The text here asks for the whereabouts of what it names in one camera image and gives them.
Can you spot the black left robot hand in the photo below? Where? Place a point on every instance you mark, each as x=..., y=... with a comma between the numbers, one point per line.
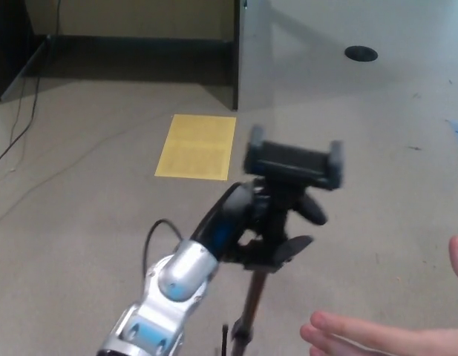
x=210, y=230

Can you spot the person's bare hand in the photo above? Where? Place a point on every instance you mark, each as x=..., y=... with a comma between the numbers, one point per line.
x=381, y=339

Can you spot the black tripod with phone holder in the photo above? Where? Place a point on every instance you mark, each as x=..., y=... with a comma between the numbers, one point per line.
x=288, y=159

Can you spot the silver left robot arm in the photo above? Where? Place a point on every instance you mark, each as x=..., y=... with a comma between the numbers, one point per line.
x=176, y=274

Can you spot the yellow paper sheet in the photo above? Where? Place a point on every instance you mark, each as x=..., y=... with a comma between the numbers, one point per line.
x=197, y=148

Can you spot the round black floor cover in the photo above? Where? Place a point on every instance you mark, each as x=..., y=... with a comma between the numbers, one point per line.
x=361, y=53

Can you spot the dark wooden desk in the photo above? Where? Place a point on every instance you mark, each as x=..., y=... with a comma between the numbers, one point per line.
x=6, y=52

